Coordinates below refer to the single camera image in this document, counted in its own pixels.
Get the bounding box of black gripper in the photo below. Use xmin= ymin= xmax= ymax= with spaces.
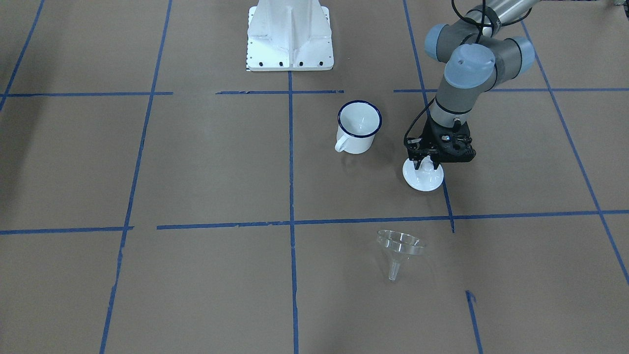
xmin=407 ymin=119 xmax=471 ymax=171

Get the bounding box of white ceramic lid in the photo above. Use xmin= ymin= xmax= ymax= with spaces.
xmin=402 ymin=156 xmax=444 ymax=191

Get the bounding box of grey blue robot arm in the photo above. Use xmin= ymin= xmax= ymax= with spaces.
xmin=404 ymin=0 xmax=536 ymax=170

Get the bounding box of white enamel mug blue rim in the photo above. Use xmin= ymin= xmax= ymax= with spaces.
xmin=334 ymin=99 xmax=383 ymax=154

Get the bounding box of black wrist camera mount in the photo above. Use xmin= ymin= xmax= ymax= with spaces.
xmin=438 ymin=134 xmax=476 ymax=163

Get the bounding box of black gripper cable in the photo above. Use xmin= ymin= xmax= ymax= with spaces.
xmin=403 ymin=96 xmax=438 ymax=148

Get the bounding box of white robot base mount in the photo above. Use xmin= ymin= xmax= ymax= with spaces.
xmin=246 ymin=0 xmax=335 ymax=72

